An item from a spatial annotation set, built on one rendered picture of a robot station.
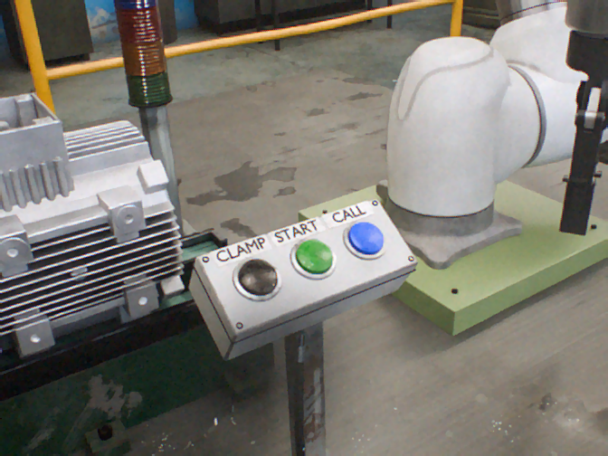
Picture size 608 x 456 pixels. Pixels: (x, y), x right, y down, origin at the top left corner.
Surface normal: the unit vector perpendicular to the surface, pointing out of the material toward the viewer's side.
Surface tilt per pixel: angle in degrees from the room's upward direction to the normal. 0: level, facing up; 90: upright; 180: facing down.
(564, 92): 51
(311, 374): 90
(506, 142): 89
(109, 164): 88
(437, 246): 14
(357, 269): 32
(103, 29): 90
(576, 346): 0
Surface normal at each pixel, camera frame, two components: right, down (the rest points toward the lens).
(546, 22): -0.30, -0.49
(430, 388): -0.04, -0.88
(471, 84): 0.16, 0.04
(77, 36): 0.57, 0.37
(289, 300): 0.25, -0.54
